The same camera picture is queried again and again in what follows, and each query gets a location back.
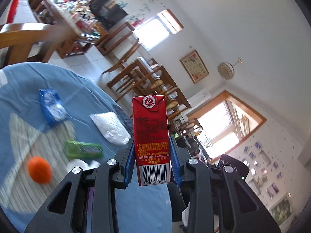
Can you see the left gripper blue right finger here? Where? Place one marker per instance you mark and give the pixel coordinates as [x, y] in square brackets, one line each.
[175, 161]

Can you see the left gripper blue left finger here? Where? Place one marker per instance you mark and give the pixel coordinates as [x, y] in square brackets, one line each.
[129, 163]

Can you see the red drink carton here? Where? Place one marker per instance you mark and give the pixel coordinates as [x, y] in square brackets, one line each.
[151, 139]

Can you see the white plastic cap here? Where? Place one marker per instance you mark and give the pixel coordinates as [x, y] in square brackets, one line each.
[82, 164]

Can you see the green snack wrapper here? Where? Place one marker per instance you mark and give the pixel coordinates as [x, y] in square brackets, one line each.
[81, 150]

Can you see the blue plastic snack bag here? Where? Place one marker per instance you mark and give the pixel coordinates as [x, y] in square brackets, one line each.
[52, 106]

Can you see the white plastic bag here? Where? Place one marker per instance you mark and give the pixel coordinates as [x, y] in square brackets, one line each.
[111, 128]

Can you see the white air conditioner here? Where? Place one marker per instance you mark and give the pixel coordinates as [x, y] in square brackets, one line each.
[199, 98]

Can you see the wooden dining table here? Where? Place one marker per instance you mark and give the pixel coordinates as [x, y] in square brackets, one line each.
[140, 78]

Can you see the blue tablecloth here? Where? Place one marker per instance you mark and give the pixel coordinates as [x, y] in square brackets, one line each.
[25, 133]

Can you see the orange fuzzy ball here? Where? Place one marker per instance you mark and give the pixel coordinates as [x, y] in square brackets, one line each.
[39, 170]

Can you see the wooden dining chair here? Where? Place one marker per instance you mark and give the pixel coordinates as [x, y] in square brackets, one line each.
[124, 58]

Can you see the ceiling lamp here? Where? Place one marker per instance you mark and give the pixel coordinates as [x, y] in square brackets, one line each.
[226, 70]

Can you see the tall wooden stand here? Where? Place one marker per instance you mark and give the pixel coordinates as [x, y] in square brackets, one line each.
[112, 40]

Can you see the wooden coffee table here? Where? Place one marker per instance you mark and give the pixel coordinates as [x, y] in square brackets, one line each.
[77, 40]

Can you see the black television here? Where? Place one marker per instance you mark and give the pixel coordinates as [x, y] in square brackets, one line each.
[107, 12]

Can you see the wooden sofa armrest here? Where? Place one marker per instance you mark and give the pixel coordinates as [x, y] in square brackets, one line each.
[30, 42]

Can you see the framed wall picture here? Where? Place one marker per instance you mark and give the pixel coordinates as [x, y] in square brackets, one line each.
[194, 66]

